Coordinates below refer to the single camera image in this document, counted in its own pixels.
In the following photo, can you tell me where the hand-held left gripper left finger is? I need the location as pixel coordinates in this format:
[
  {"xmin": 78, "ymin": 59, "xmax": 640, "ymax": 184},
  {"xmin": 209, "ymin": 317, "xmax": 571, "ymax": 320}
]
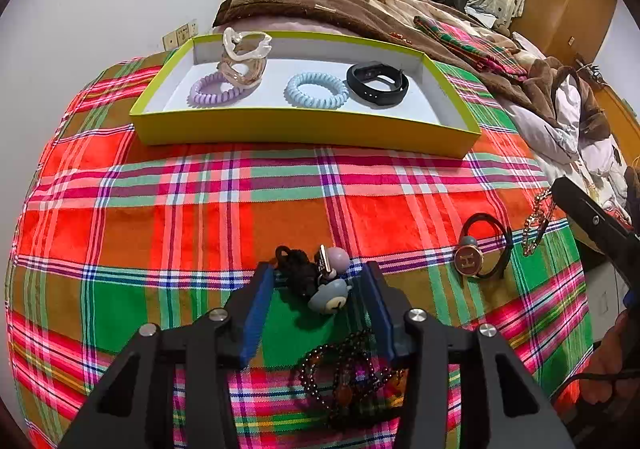
[{"xmin": 57, "ymin": 261, "xmax": 277, "ymax": 449}]

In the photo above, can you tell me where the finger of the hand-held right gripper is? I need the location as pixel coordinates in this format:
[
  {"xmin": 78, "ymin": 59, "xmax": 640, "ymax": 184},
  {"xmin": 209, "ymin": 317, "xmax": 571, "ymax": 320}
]
[{"xmin": 551, "ymin": 176, "xmax": 640, "ymax": 280}]

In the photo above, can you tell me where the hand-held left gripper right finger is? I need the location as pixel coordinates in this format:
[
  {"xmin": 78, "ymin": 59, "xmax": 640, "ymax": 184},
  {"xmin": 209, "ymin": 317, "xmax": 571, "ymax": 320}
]
[{"xmin": 360, "ymin": 260, "xmax": 576, "ymax": 449}]

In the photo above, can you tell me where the gold chain bracelet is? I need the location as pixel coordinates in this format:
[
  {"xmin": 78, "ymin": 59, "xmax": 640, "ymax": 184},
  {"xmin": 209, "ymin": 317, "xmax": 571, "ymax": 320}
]
[{"xmin": 521, "ymin": 188, "xmax": 555, "ymax": 257}]

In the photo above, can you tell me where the grey ball charm hair tie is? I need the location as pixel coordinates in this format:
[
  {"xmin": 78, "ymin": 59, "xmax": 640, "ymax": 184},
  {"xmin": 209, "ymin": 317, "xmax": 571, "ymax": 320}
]
[{"xmin": 274, "ymin": 244, "xmax": 352, "ymax": 316}]

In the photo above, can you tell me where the dark bead bracelet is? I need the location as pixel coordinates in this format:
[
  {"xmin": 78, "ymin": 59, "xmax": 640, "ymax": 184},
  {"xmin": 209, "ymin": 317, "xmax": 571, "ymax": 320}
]
[{"xmin": 298, "ymin": 329, "xmax": 408, "ymax": 430}]

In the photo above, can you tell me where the yellow-green cardboard box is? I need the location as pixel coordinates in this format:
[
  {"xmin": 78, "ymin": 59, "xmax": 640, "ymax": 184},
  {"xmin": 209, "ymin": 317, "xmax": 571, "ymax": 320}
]
[{"xmin": 129, "ymin": 30, "xmax": 482, "ymax": 161}]

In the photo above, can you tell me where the black wristband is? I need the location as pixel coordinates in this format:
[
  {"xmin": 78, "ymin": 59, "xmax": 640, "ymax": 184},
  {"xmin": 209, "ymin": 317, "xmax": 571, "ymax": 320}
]
[{"xmin": 346, "ymin": 61, "xmax": 410, "ymax": 106}]

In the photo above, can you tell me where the light blue spiral hair tie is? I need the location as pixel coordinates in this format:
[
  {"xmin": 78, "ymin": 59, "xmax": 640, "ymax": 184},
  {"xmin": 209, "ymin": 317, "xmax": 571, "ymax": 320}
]
[{"xmin": 285, "ymin": 72, "xmax": 349, "ymax": 110}]

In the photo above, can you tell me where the purple spiral hair tie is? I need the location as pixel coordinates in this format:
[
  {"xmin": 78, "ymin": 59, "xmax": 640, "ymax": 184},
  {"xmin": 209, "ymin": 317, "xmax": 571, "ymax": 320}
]
[{"xmin": 189, "ymin": 70, "xmax": 261, "ymax": 108}]

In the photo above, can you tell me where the translucent hair claw clip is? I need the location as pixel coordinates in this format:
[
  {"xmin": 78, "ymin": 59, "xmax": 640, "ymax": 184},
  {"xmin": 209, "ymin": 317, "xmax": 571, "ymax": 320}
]
[{"xmin": 219, "ymin": 26, "xmax": 274, "ymax": 89}]

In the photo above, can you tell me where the person's right hand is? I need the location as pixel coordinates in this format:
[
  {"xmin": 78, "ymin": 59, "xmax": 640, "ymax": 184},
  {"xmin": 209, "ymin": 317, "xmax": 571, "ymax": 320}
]
[{"xmin": 580, "ymin": 314, "xmax": 640, "ymax": 407}]

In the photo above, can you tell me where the white quilt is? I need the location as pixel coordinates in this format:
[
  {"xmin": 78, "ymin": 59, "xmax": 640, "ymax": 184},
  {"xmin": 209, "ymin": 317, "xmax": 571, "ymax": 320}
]
[{"xmin": 505, "ymin": 32, "xmax": 640, "ymax": 230}]

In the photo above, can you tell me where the red green plaid bedsheet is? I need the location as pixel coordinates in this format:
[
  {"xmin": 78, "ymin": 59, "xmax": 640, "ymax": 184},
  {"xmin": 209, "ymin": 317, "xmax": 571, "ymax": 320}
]
[{"xmin": 5, "ymin": 56, "xmax": 596, "ymax": 449}]

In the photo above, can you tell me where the folded plaid cloth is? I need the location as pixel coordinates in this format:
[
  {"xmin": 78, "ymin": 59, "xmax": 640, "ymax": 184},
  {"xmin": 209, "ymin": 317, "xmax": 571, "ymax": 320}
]
[{"xmin": 414, "ymin": 15, "xmax": 530, "ymax": 82}]

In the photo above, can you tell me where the brown blanket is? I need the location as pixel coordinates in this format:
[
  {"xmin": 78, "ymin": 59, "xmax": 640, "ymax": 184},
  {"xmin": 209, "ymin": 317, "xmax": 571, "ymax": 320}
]
[{"xmin": 212, "ymin": 0, "xmax": 613, "ymax": 150}]

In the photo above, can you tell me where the black hair tie round charm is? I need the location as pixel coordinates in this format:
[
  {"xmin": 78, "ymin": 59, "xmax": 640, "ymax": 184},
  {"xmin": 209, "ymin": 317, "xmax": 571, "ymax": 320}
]
[{"xmin": 454, "ymin": 212, "xmax": 514, "ymax": 280}]

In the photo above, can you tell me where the black cable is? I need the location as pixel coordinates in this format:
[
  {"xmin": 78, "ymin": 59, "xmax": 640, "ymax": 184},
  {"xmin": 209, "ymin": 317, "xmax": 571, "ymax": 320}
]
[{"xmin": 552, "ymin": 369, "xmax": 626, "ymax": 400}]

